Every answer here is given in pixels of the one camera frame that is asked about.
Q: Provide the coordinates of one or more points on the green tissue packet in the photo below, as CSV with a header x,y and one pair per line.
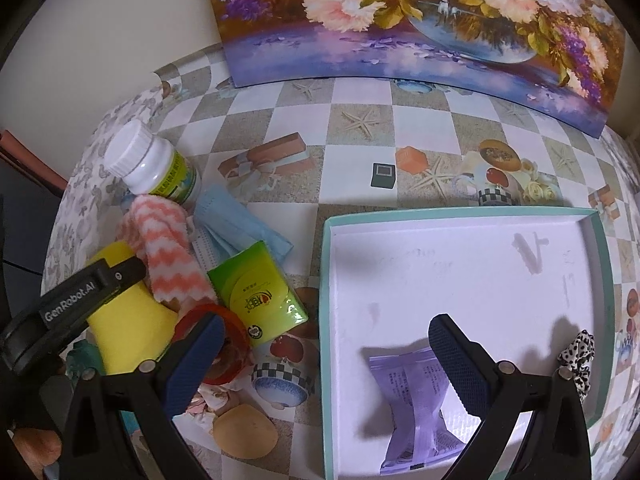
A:
x,y
255,290

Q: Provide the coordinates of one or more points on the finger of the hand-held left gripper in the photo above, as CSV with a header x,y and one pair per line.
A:
x,y
95,287

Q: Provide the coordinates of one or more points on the butterfly print tablecloth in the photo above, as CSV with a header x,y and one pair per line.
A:
x,y
90,160

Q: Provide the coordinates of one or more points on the purple packet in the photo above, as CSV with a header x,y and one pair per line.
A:
x,y
410,385

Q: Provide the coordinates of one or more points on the pink crumpled cloth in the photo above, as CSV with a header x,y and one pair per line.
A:
x,y
210,402

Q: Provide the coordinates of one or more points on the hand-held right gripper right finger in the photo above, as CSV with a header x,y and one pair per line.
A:
x,y
457,360

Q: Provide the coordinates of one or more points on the blue gift bag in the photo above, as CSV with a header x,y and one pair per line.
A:
x,y
235,220

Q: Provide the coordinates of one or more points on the red tape roll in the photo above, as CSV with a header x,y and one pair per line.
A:
x,y
235,330

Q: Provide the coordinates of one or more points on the reddish brown furniture edge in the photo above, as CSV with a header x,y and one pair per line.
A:
x,y
30,160

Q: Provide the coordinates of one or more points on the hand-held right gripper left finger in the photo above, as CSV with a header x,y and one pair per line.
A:
x,y
195,360

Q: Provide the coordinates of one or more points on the floral painting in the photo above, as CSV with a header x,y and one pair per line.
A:
x,y
400,35

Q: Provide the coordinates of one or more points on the checkered printed tablecloth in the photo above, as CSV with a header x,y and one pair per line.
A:
x,y
350,200

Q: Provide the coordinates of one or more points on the leopard print scrunchie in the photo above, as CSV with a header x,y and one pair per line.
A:
x,y
580,350

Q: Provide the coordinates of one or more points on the white medicine bottle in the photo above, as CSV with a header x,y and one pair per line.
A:
x,y
150,160

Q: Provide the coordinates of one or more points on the white pleated face mask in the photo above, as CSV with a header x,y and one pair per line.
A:
x,y
205,250

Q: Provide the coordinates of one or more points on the pink white chevron cloth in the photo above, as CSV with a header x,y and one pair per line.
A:
x,y
160,240

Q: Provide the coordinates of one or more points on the yellow sponge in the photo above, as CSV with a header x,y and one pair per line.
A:
x,y
130,330

